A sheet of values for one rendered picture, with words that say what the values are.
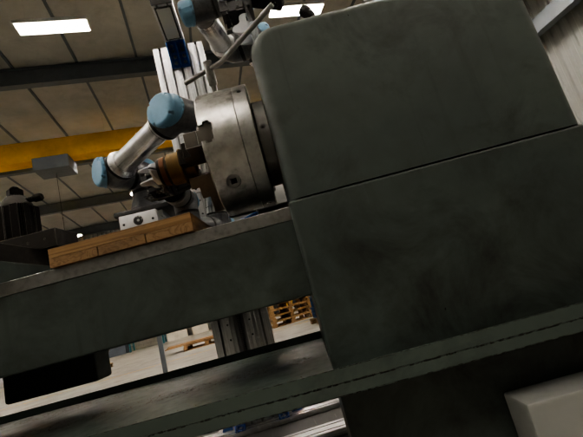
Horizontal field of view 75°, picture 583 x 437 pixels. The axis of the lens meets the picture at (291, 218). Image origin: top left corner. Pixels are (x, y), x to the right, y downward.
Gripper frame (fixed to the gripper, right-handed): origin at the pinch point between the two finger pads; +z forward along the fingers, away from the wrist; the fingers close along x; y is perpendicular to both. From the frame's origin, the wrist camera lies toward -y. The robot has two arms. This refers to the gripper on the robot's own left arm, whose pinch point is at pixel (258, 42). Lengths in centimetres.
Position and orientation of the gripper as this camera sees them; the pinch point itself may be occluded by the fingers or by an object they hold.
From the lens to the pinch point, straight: 102.3
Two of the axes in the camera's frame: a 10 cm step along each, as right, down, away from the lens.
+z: 2.4, 9.0, -3.6
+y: -9.7, 2.6, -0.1
